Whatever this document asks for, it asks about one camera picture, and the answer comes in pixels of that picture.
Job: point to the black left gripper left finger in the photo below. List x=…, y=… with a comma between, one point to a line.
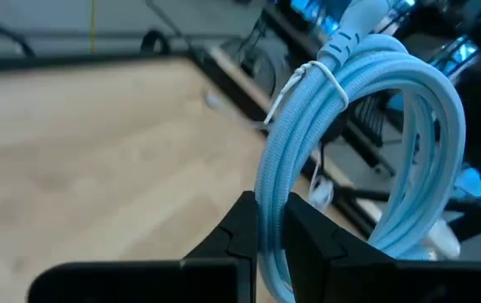
x=236, y=235

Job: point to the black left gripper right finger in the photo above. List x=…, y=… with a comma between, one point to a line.
x=316, y=244

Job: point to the black aluminium table frame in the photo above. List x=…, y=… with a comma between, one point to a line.
x=76, y=63

